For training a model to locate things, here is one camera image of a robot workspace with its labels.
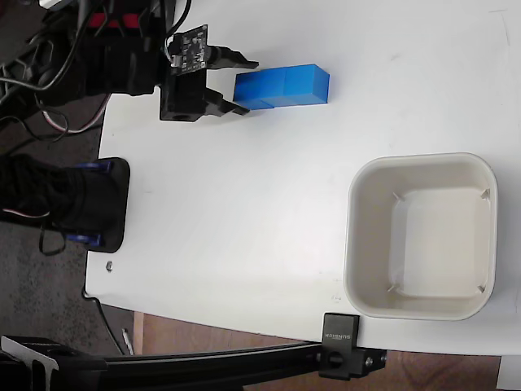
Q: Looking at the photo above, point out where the black looped cable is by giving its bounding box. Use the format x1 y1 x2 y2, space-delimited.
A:
0 32 82 93

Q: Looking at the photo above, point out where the black table clamp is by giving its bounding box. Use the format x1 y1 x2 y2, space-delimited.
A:
317 312 387 381

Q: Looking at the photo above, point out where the white square plastic bin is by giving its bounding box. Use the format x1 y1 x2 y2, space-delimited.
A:
343 152 500 322

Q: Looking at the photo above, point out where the white and red wire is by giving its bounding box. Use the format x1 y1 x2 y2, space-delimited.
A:
39 92 110 136

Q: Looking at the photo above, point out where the blue base clamp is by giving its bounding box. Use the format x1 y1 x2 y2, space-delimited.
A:
66 232 103 248
76 160 112 174

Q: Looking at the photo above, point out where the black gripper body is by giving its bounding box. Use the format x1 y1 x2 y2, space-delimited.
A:
158 45 221 123

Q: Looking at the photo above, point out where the thin black floor cable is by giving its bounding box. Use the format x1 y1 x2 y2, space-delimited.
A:
83 290 124 356

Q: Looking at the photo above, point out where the black six-joint robot arm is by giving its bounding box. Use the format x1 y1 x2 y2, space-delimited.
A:
0 0 192 245

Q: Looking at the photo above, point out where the black camera circuit board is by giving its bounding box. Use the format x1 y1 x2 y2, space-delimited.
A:
164 24 213 77

